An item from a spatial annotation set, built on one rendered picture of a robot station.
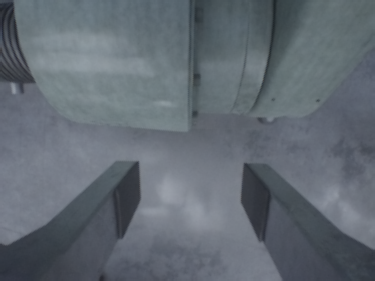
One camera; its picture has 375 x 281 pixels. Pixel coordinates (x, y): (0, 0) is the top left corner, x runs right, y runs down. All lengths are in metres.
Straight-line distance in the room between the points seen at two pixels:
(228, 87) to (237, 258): 1.78
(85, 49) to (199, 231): 1.63
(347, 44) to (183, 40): 0.19
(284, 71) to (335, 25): 0.07
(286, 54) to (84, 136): 1.49
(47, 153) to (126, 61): 1.59
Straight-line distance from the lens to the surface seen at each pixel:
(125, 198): 0.20
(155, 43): 0.26
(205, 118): 1.09
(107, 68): 0.28
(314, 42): 0.28
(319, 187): 1.86
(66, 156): 1.74
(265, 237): 0.20
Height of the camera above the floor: 1.40
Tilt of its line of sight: 77 degrees down
